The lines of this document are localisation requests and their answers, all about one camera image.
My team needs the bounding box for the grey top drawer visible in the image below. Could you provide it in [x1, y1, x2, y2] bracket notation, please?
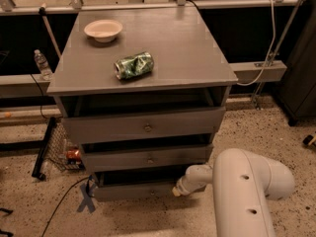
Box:
[63, 107, 225, 144]

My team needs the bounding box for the black wire mesh basket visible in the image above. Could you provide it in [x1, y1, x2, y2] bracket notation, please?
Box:
[32, 118, 84, 181]

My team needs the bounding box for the white paper bowl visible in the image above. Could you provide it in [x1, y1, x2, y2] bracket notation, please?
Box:
[84, 20, 122, 43]

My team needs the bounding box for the black strap on floor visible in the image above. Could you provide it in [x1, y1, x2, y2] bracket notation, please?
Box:
[0, 207, 15, 237]

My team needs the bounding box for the clear plastic water bottle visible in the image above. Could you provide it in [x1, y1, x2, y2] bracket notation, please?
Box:
[34, 49, 53, 81]

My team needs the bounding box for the black floor cable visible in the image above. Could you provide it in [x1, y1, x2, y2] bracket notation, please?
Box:
[39, 175, 91, 237]

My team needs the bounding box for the grey bottom drawer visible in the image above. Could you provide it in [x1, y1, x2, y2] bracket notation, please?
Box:
[94, 164, 190, 201]

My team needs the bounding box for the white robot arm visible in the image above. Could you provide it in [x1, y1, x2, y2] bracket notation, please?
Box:
[172, 148, 295, 237]

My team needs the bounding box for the grey middle drawer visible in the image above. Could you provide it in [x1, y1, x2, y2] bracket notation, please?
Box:
[82, 144, 213, 172]

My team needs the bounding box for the grey metal frame rail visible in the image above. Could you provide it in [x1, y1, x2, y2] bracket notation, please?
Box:
[0, 60, 287, 99]

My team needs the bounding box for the black caster wheel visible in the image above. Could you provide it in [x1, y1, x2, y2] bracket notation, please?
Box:
[303, 134, 316, 147]

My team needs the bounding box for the crushed green soda can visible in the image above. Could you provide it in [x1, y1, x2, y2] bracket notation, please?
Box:
[114, 51, 154, 80]

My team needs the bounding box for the white cable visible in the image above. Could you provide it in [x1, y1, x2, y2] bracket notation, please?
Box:
[236, 0, 277, 87]

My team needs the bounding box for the dark grey side cabinet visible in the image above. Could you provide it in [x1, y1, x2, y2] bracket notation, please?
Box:
[276, 9, 316, 126]

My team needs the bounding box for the grey wooden drawer cabinet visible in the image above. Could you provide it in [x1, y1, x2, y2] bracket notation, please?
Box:
[45, 6, 239, 183]

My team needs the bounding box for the grey drawer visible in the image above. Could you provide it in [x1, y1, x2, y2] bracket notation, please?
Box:
[63, 107, 225, 144]
[94, 164, 190, 201]
[82, 144, 213, 172]

